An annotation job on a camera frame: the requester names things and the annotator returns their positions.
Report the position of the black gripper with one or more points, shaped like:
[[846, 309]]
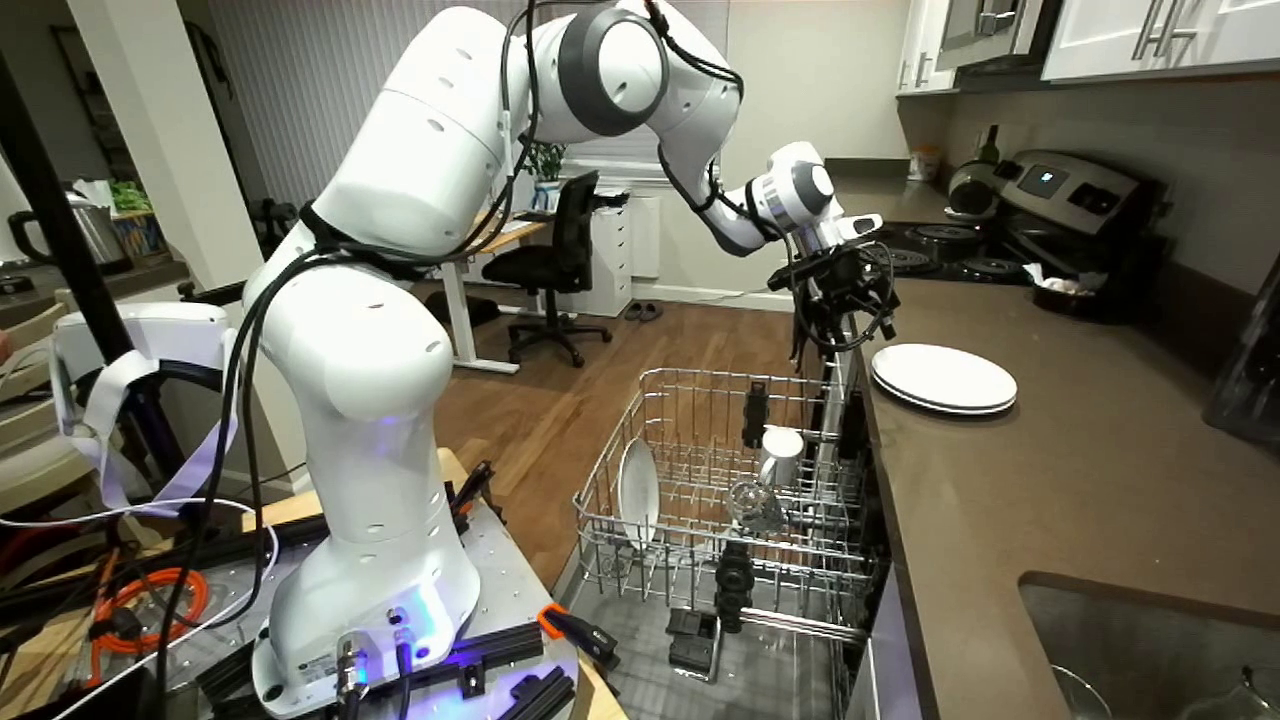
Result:
[[843, 285]]

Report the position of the white round plate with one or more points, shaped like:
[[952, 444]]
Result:
[[980, 410], [638, 495], [943, 368]]

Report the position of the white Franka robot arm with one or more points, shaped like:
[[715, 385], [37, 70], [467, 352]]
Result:
[[372, 360]]

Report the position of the black plastic rack fitting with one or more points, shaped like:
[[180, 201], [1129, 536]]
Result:
[[733, 580], [753, 413]]

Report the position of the white ceramic mug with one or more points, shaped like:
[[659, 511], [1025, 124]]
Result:
[[781, 444]]

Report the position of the clear ribbed glass cup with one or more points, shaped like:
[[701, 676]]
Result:
[[758, 506]]

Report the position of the dark kettle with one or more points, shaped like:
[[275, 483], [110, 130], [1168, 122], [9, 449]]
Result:
[[972, 190]]

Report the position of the white drawer unit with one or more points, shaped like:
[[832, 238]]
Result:
[[625, 254]]

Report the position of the black shallow tray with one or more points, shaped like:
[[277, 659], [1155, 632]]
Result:
[[1086, 303]]

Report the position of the black and steel stove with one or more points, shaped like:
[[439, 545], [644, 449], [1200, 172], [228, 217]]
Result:
[[1067, 192]]

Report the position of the black office chair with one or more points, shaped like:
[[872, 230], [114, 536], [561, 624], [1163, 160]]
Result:
[[564, 243]]

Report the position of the grey sink base cabinet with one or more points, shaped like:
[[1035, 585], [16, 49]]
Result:
[[899, 665]]

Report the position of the white upper kitchen cabinets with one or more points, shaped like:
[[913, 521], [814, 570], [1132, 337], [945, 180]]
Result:
[[1107, 34]]

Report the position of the steel robot cart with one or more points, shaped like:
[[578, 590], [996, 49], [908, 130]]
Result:
[[515, 573]]

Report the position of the steel kitchen sink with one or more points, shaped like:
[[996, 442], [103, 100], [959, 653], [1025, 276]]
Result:
[[1147, 643]]

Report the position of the black clamp bar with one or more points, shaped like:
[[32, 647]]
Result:
[[502, 651]]

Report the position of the black metal pole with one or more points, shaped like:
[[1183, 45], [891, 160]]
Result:
[[58, 225]]

